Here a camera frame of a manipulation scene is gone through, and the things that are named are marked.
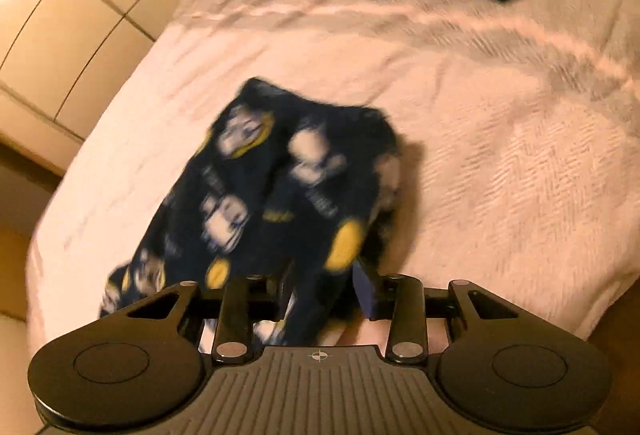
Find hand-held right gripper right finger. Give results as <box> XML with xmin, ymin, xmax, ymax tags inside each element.
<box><xmin>351</xmin><ymin>262</ymin><xmax>521</xmax><ymax>362</ymax></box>

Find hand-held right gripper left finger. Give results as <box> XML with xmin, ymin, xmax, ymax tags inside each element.
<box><xmin>127</xmin><ymin>267</ymin><xmax>296</xmax><ymax>363</ymax></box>

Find navy printed fleece pants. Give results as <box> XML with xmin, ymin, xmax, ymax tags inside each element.
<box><xmin>97</xmin><ymin>76</ymin><xmax>403</xmax><ymax>346</ymax></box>

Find pink grey bedspread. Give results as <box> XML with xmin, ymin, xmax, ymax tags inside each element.
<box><xmin>25</xmin><ymin>0</ymin><xmax>640</xmax><ymax>351</ymax></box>

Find cream wardrobe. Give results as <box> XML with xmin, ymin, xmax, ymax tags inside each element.
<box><xmin>0</xmin><ymin>0</ymin><xmax>206</xmax><ymax>176</ymax></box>

